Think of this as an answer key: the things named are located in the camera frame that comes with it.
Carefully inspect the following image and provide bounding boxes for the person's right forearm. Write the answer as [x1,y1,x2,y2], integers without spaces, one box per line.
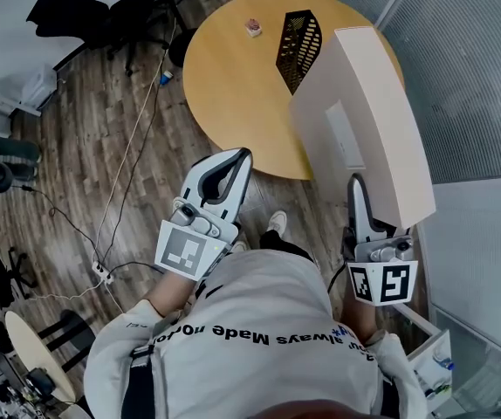
[341,297,385,344]

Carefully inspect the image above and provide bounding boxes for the black mesh file holder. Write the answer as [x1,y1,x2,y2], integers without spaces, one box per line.
[275,9,324,96]

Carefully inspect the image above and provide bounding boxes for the white power strip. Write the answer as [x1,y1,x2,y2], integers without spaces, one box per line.
[91,259,115,285]

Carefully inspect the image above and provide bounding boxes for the black standing fan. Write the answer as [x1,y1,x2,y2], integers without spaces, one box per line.
[100,0,200,68]

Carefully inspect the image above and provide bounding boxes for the round beige side table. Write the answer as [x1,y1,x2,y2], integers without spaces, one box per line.
[4,310,77,403]

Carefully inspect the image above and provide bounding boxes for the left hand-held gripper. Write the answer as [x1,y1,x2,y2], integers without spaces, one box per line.
[154,147,255,282]

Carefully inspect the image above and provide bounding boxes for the black jacket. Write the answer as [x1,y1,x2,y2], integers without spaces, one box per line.
[25,0,112,52]

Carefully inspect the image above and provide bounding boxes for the small pink cube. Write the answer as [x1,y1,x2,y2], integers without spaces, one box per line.
[244,17,264,38]

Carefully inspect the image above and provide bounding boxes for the black office chair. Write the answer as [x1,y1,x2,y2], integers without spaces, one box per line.
[79,0,171,78]

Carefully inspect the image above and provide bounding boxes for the cluttered work desk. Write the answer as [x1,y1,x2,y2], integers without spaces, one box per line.
[0,347,72,419]

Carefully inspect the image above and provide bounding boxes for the black shoulder strap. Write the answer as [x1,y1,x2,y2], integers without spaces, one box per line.
[379,373,402,419]
[121,342,155,419]

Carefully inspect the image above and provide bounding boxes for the person's left forearm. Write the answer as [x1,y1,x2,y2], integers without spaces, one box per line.
[144,271,199,318]

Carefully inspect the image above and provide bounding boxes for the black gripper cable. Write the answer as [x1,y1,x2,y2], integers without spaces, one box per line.
[326,262,348,300]

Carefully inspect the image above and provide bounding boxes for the beige cardboard box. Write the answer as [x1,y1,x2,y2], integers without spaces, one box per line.
[288,25,437,230]

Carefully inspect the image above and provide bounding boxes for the person's white printed shirt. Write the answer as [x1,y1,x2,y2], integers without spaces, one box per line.
[83,249,429,419]

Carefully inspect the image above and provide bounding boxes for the white cable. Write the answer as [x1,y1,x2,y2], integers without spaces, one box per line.
[27,15,177,301]

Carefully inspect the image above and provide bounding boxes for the white storage box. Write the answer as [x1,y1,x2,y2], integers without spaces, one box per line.
[21,63,58,111]

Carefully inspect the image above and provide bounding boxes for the person's black trousers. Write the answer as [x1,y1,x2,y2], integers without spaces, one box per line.
[258,229,317,264]

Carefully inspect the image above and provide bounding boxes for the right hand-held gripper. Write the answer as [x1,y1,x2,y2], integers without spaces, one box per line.
[342,172,420,307]

